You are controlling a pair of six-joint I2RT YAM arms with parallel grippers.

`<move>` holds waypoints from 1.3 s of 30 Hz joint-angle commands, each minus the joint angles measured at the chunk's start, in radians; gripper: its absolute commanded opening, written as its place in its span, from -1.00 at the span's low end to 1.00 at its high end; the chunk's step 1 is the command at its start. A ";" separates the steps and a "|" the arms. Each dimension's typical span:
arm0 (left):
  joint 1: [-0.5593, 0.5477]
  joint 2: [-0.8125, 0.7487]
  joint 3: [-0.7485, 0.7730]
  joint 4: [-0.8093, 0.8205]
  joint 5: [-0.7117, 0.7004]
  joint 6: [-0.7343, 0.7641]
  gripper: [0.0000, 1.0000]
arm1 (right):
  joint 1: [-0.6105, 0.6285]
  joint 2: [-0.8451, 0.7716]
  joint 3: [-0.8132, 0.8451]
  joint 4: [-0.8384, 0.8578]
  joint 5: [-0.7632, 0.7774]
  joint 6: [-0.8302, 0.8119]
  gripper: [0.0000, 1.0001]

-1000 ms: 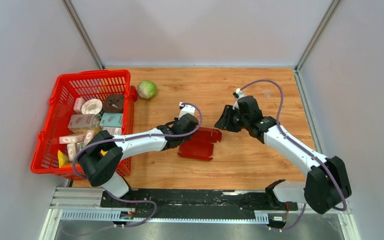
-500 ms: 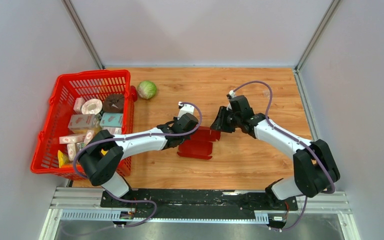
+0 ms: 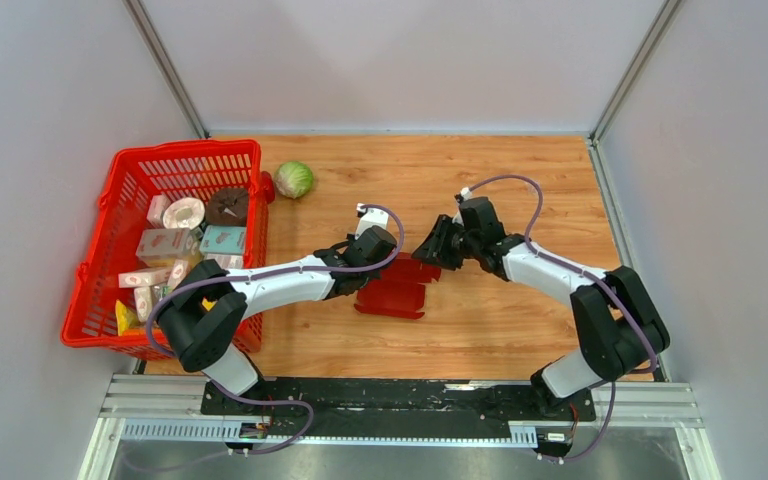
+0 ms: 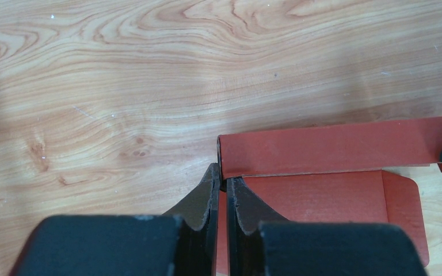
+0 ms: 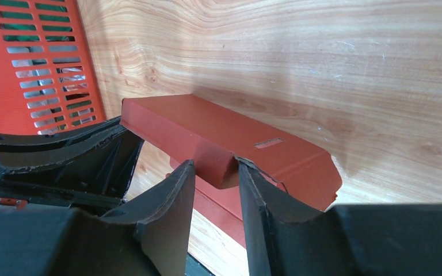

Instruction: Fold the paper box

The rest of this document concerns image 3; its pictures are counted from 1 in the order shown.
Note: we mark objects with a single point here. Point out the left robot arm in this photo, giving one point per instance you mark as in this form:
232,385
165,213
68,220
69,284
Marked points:
200,317

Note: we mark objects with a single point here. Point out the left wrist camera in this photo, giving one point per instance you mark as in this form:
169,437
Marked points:
369,217

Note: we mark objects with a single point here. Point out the red plastic basket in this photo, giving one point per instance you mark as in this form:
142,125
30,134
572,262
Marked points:
192,168

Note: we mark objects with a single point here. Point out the red pepper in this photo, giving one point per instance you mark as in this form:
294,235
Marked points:
268,187

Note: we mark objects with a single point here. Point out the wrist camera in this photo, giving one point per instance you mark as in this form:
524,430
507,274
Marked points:
464,194
369,217

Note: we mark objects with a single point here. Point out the orange yellow snack bag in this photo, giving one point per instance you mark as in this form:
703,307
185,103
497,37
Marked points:
127,320

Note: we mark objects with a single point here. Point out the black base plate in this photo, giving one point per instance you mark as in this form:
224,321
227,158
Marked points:
400,408

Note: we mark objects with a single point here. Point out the pink tape roll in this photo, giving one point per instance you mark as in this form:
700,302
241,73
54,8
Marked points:
186,212

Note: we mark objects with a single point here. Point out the red paper box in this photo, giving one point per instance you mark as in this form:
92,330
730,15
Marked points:
400,291

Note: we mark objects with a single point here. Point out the green cabbage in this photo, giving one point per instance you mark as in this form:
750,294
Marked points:
293,179

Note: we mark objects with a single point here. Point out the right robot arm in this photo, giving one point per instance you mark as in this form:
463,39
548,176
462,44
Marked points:
617,324

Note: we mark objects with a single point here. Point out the brown round cake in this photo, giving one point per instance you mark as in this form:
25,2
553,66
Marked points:
228,207

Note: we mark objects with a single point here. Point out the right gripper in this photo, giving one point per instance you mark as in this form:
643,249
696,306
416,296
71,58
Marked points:
433,250

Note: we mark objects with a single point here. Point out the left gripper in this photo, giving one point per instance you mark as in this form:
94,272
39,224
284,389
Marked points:
376,272

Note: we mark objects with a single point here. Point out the teal box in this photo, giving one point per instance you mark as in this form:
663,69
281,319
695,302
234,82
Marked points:
223,240

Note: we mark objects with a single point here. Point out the pink box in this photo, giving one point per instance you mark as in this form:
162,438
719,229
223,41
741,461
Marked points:
165,244

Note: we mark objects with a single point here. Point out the aluminium frame rail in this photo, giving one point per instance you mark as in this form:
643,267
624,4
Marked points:
635,420

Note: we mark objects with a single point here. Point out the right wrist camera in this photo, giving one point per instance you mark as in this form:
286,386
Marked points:
464,194

